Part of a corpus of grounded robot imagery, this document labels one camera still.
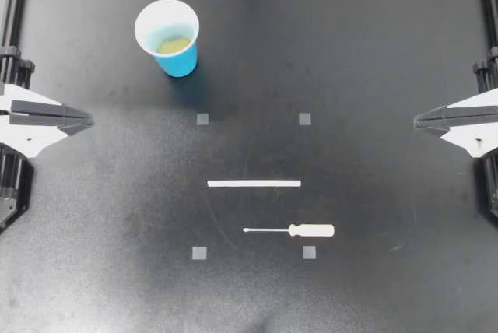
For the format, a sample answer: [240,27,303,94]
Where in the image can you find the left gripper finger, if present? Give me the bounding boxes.
[0,83,94,120]
[0,114,96,159]

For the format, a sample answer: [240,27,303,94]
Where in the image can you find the blue cup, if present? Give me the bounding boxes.
[134,0,201,79]

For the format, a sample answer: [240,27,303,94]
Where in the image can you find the white screwdriver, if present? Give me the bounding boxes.
[241,223,336,239]

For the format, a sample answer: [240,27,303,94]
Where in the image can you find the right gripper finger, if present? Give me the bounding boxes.
[412,89,498,123]
[412,117,498,160]

